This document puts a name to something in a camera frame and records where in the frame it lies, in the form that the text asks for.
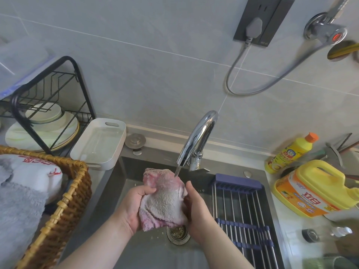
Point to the grey white cloth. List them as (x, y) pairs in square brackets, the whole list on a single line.
[(19, 218)]

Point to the pale blue plastic bag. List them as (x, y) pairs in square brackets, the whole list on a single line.
[(22, 61)]

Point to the chrome valve red dot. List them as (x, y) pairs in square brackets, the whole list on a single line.
[(325, 30)]

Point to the small round steel sink cap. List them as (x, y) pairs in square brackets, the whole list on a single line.
[(137, 152), (247, 174)]

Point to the pink dish cloth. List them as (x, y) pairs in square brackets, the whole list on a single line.
[(165, 204)]

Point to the small grey sink plug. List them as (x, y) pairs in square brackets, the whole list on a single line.
[(135, 140)]

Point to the dark sink drain basket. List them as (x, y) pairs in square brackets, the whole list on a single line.
[(238, 183)]

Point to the dark wall socket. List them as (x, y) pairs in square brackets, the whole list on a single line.
[(280, 13)]

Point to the white ceramic bowl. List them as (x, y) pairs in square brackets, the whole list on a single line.
[(50, 114)]

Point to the orange cap yellow bottle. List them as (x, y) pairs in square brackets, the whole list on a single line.
[(291, 152)]

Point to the small dark liquid spray bottle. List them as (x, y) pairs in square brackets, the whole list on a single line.
[(319, 234)]

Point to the white plate stack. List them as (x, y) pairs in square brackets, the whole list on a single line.
[(63, 133)]

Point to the person's right hand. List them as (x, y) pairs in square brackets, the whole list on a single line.
[(200, 221)]

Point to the steel sink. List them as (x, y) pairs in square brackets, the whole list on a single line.
[(140, 254)]

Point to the dark chopstick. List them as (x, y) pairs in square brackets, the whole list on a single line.
[(344, 142)]

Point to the beige utensil holder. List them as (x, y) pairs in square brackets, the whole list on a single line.
[(352, 162)]

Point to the chrome faucet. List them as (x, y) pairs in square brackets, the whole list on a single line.
[(197, 134)]

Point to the orange woven basket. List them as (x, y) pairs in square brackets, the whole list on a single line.
[(71, 198)]

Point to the green tinted ribbed glass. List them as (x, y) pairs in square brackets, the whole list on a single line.
[(325, 263)]

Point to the brown chopstick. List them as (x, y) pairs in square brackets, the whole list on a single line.
[(350, 147)]

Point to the round metal sink drain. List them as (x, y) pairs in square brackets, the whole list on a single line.
[(179, 236)]

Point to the person's left hand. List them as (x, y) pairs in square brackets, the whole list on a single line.
[(129, 210)]

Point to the person's left forearm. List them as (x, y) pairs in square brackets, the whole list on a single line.
[(95, 249)]

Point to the white countertop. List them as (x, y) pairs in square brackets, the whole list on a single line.
[(291, 226)]

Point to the yellow detergent bottle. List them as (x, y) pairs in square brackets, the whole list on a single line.
[(311, 196)]

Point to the person's right forearm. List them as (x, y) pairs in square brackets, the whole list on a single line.
[(224, 252)]

